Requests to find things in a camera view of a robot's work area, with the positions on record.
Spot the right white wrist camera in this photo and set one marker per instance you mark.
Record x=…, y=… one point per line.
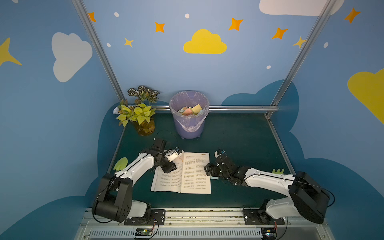
x=220, y=153

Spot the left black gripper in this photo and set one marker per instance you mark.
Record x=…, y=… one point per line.
x=167, y=162

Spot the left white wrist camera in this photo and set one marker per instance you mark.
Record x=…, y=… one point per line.
x=173, y=154

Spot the right circuit board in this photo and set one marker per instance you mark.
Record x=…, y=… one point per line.
x=269, y=233

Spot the discarded sticky notes pile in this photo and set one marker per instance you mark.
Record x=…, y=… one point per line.
x=187, y=111

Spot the left circuit board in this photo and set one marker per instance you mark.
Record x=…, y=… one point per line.
x=147, y=233

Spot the magazine book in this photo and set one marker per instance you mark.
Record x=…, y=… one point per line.
x=189, y=177

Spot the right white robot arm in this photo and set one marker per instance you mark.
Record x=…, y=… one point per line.
x=303, y=197

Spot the circuit board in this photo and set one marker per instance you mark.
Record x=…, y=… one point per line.
x=269, y=233
x=147, y=233

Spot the clear plastic bin liner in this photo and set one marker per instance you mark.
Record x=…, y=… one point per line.
x=187, y=118

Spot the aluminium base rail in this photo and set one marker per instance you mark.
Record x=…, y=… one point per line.
x=202, y=224

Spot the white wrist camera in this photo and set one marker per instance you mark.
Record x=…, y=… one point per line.
x=220, y=153
x=173, y=154

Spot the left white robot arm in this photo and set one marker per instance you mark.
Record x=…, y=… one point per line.
x=115, y=193

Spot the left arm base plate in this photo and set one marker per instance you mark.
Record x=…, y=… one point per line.
x=155, y=216

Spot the potted green plant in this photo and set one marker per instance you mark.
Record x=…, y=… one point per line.
x=141, y=113

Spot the green toy rake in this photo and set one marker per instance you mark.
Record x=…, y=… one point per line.
x=278, y=171

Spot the aluminium frame post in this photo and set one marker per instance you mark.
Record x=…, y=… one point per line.
x=86, y=20
x=311, y=38

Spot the purple trash bin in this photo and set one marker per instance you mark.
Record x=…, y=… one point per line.
x=190, y=126

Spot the green toy shovel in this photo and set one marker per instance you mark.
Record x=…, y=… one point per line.
x=121, y=164

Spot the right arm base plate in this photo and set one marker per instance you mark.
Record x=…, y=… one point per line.
x=253, y=217

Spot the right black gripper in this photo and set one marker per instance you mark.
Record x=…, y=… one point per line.
x=215, y=168

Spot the left aluminium frame post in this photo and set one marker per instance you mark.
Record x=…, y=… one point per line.
x=86, y=20

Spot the aluminium frame back bar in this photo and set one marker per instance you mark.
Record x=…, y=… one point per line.
x=243, y=109

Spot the right aluminium frame post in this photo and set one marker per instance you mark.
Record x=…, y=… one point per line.
x=311, y=38

